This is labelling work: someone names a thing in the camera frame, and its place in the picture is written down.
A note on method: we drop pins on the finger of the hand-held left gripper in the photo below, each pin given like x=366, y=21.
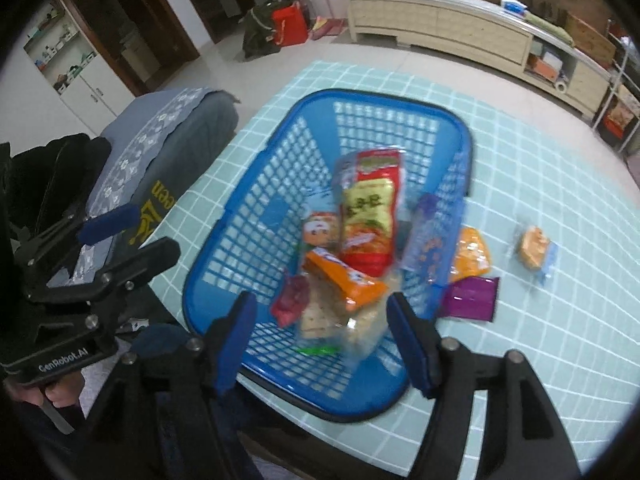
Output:
x=145, y=260
x=107, y=222

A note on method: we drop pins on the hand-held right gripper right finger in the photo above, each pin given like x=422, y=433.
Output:
x=410, y=345

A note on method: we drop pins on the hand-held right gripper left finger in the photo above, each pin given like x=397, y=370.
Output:
x=237, y=345

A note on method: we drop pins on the small clear cracker pack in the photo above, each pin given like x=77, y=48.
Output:
x=367, y=327

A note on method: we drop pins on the dark red snack packet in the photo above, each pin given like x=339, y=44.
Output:
x=290, y=302

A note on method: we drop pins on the long cracker pack green ends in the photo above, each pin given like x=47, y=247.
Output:
x=317, y=320

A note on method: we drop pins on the orange blue snack bar packet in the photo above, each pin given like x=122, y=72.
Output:
x=345, y=277

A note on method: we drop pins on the blue candy tube packet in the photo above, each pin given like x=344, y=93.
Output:
x=425, y=245

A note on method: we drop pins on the large white red green bag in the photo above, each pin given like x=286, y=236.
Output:
x=370, y=210

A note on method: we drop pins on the red cartoon snack packet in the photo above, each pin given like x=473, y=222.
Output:
x=320, y=230

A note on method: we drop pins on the blue plastic basket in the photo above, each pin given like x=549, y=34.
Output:
x=310, y=160

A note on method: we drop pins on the person's left hand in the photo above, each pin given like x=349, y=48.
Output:
x=55, y=395

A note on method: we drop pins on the purple snack packet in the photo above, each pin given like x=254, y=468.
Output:
x=470, y=299

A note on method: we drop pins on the grey sofa with floral cover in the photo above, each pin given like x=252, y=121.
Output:
x=165, y=130

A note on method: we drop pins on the green checked tablecloth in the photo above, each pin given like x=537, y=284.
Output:
x=540, y=350

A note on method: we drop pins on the blue-wrapped sandwich cracker packet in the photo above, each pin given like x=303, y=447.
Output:
x=535, y=250

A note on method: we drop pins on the white display cabinet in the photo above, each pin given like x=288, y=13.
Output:
x=70, y=65

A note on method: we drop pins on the dark green bag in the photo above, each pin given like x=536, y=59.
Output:
x=260, y=35

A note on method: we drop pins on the red shopping bag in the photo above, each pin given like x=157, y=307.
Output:
x=289, y=25

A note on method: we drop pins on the white paper roll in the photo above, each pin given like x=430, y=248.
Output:
x=561, y=86

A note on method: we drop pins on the cream tv cabinet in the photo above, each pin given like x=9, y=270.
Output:
x=475, y=32

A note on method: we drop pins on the white metal rack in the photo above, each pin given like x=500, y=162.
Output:
x=620, y=95

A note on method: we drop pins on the cardboard box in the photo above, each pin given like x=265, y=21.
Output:
x=592, y=40

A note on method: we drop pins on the blue white box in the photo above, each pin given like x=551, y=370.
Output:
x=515, y=5

